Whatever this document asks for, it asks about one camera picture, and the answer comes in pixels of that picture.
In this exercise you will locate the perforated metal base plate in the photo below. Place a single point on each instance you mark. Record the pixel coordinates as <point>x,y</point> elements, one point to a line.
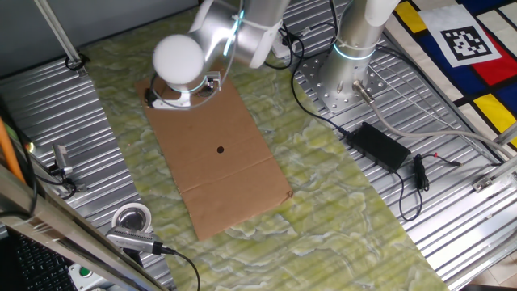
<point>335,103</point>

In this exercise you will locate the white plastic wrist bracket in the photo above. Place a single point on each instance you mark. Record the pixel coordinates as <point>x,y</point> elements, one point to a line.
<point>215,80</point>

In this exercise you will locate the aluminium frame profile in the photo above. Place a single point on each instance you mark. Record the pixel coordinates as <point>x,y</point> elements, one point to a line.
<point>497,174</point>

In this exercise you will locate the black round marker dot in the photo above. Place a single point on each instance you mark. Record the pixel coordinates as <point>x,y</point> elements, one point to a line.
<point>220,149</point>

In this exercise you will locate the silver depth camera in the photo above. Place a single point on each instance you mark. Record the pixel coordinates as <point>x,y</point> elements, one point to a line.
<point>133,239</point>

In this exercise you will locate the grey box green button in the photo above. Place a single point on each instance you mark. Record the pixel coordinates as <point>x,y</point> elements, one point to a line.
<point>87,271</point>

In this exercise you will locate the green marble pattern mat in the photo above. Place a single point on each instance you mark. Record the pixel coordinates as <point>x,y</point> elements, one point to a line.
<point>323,202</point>

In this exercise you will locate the grey metal clamp tool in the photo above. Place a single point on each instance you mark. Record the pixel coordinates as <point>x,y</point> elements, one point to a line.
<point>61,159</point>

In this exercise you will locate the black keyboard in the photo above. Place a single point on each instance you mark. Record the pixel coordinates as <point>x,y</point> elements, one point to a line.
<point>36,266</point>

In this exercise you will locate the silver metal frame bar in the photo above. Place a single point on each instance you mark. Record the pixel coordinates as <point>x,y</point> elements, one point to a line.
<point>60,230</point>

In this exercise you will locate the white fiducial tag sheet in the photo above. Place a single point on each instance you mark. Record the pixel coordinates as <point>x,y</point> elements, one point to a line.
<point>464,40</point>

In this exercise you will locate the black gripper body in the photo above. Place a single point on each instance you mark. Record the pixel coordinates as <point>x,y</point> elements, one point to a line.
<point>206,91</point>

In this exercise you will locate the colourful block pattern cloth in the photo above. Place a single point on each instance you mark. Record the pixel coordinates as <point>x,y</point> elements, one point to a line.
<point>484,68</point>

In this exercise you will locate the black power adapter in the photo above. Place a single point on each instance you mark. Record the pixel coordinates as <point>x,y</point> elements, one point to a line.
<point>377,146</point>

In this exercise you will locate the silver slanted support pole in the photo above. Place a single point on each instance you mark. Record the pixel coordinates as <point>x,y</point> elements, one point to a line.
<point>60,34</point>

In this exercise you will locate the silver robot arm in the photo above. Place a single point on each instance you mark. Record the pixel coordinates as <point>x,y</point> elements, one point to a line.
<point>226,36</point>

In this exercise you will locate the brown cardboard sheet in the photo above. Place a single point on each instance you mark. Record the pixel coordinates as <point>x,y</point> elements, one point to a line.
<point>226,190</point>

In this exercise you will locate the large round steel bowl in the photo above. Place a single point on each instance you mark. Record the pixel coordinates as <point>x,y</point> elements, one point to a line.
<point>131,218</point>

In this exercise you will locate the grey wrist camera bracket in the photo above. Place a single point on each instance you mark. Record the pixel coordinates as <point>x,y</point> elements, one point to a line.
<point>171,103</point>

